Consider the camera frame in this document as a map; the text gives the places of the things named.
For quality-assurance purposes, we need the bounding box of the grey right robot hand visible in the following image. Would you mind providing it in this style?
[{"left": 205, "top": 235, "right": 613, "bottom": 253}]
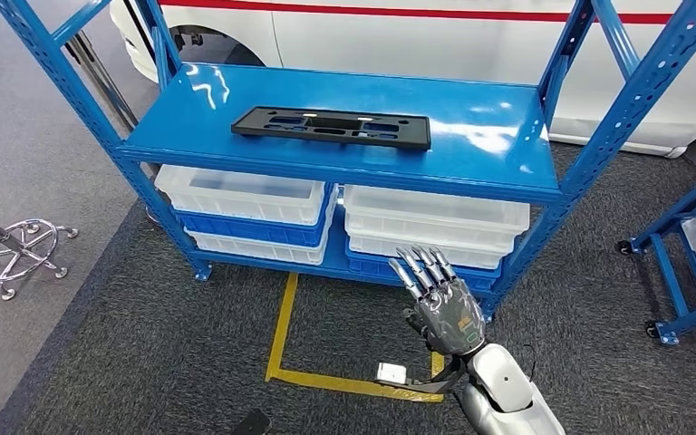
[{"left": 388, "top": 245, "right": 488, "bottom": 356}]

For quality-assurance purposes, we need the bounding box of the black plastic panel part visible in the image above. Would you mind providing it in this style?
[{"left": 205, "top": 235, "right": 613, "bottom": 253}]
[{"left": 230, "top": 106, "right": 432, "bottom": 151}]

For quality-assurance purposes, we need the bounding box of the blue metal shelf rack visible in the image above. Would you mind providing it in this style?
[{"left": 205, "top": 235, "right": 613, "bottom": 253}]
[{"left": 0, "top": 0, "right": 696, "bottom": 319}]

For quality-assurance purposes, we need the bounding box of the orange floor tape outline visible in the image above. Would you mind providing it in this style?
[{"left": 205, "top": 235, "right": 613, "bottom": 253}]
[{"left": 264, "top": 273, "right": 447, "bottom": 403}]

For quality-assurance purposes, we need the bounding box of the blue wheeled metal rack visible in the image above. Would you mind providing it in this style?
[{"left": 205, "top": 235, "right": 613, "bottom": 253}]
[{"left": 614, "top": 156, "right": 696, "bottom": 346}]

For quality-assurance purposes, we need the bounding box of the white car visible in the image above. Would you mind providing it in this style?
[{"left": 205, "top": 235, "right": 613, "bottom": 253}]
[{"left": 109, "top": 0, "right": 696, "bottom": 160}]

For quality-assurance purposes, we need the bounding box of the red barrier belt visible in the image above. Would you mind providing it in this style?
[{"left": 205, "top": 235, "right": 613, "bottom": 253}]
[{"left": 159, "top": 0, "right": 696, "bottom": 26}]

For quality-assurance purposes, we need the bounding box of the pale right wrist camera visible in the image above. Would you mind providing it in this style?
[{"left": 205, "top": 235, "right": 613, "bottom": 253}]
[{"left": 374, "top": 362, "right": 469, "bottom": 396}]

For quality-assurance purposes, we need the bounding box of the dark left wrist camera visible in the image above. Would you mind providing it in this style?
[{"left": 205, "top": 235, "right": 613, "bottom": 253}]
[{"left": 227, "top": 408, "right": 272, "bottom": 435}]

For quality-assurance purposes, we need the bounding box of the chrome stanchion post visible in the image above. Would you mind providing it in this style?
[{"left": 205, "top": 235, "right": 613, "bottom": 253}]
[
  {"left": 63, "top": 31, "right": 140, "bottom": 134},
  {"left": 121, "top": 0, "right": 160, "bottom": 64}
]

